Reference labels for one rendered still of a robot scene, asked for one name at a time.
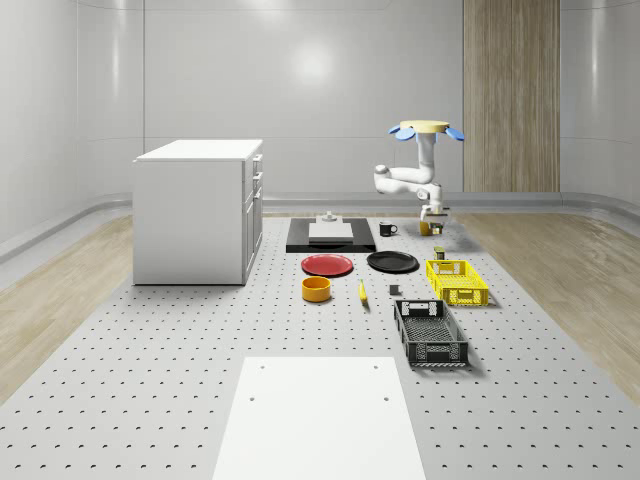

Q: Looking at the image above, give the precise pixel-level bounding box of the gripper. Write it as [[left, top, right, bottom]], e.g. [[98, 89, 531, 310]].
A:
[[418, 203, 450, 226]]

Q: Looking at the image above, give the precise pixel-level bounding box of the black plate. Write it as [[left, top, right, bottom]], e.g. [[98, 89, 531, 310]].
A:
[[366, 250, 420, 274]]

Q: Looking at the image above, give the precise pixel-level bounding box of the yellow basket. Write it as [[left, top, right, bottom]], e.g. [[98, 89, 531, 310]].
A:
[[425, 259, 491, 307]]

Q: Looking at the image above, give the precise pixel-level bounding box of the red plate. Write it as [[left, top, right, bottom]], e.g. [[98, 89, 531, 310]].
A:
[[300, 253, 355, 277]]

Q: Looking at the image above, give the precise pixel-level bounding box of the dark grey basket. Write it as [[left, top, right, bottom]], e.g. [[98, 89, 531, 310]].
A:
[[392, 298, 471, 368]]

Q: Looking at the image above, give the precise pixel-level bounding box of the black stove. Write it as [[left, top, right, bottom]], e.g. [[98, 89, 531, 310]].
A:
[[285, 211, 378, 254]]

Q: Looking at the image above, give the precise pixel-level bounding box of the yellow bowl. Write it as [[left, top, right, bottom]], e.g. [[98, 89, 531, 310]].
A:
[[301, 276, 332, 303]]

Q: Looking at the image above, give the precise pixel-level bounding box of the white board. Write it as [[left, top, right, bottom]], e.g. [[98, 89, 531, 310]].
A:
[[211, 356, 428, 480]]

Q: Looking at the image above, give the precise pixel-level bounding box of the white cabinet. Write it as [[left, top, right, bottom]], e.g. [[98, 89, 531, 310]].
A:
[[132, 138, 265, 287]]

